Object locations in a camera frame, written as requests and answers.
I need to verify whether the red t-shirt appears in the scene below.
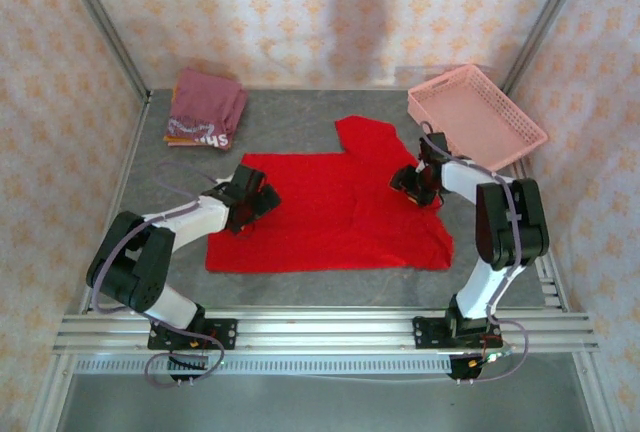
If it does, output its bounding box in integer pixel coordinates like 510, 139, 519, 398
204, 114, 455, 274

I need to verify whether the pink plastic basket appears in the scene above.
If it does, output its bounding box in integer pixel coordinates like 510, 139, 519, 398
407, 63, 550, 172

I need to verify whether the maroon printed folded t-shirt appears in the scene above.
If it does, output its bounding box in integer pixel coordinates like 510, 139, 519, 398
164, 68, 250, 152

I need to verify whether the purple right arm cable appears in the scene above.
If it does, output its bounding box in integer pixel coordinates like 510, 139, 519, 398
418, 120, 531, 386

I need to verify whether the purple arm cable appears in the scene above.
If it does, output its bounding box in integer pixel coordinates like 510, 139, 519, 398
418, 120, 531, 386
91, 160, 227, 389

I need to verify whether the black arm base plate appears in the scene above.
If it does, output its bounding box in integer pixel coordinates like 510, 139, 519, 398
147, 318, 238, 352
412, 315, 502, 352

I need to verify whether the aluminium mounting rail beam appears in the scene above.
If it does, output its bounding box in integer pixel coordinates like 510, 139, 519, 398
52, 309, 600, 354

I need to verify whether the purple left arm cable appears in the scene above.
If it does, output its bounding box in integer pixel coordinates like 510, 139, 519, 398
91, 160, 227, 389

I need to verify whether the black under-rail bracket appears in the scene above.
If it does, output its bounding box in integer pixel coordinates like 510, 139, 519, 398
446, 354, 484, 386
167, 353, 212, 386

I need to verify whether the grey slotted cable duct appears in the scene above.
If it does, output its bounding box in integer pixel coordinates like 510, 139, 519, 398
74, 356, 454, 376

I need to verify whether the aluminium frame post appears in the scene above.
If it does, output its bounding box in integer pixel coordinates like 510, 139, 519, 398
53, 0, 152, 103
501, 0, 595, 97

